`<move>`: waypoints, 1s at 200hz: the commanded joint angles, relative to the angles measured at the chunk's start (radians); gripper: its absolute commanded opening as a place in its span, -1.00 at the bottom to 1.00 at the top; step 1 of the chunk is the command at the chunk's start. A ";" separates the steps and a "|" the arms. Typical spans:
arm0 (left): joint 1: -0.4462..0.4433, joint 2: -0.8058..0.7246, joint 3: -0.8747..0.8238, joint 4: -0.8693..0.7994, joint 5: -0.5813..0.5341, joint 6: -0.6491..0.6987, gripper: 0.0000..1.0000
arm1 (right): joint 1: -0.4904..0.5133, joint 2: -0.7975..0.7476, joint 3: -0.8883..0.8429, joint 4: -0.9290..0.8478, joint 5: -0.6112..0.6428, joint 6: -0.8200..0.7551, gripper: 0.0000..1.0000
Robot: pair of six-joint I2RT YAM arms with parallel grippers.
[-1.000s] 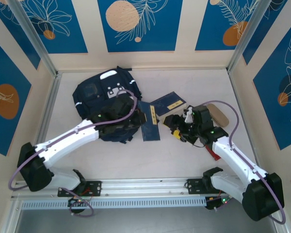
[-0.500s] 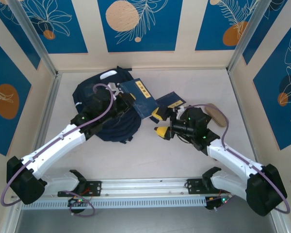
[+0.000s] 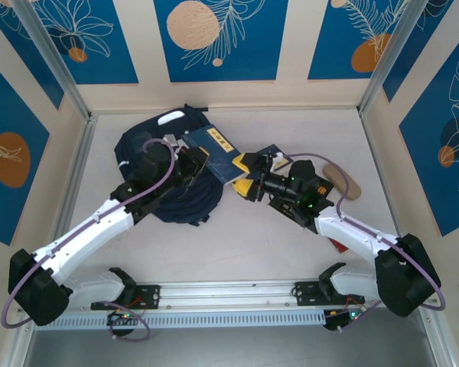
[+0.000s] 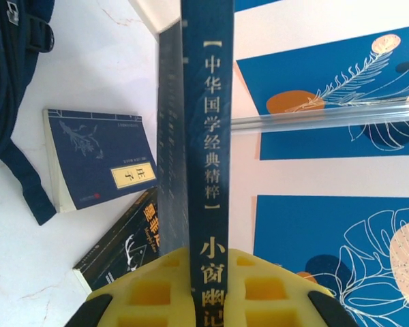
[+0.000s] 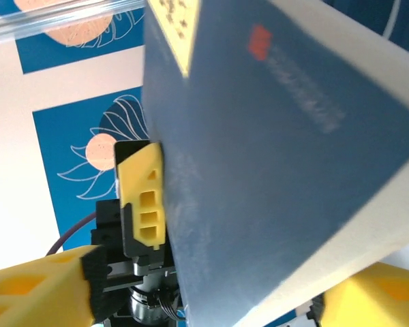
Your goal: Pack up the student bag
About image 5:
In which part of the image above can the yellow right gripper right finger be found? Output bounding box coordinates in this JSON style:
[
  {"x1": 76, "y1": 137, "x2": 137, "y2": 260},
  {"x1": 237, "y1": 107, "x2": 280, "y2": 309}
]
[{"x1": 309, "y1": 261, "x2": 409, "y2": 327}]

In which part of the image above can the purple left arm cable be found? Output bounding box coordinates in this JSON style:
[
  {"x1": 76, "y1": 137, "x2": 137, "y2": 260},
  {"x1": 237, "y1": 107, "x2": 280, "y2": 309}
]
[{"x1": 44, "y1": 210, "x2": 98, "y2": 257}]

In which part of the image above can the blue book with yellow label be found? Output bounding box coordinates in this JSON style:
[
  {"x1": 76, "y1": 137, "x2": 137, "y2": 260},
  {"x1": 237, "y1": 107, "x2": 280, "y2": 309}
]
[{"x1": 141, "y1": 0, "x2": 409, "y2": 327}]

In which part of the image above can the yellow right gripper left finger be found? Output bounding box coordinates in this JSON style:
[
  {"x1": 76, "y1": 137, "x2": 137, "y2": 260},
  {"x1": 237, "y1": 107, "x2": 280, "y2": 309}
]
[{"x1": 0, "y1": 245, "x2": 107, "y2": 327}]

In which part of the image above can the aluminium frame post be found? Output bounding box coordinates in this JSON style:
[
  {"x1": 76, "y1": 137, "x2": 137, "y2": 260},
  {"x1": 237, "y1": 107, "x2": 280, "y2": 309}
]
[{"x1": 0, "y1": 0, "x2": 146, "y2": 44}]

